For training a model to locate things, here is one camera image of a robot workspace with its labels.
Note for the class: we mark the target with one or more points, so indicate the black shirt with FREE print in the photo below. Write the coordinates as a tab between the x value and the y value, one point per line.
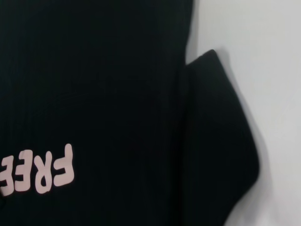
117	94

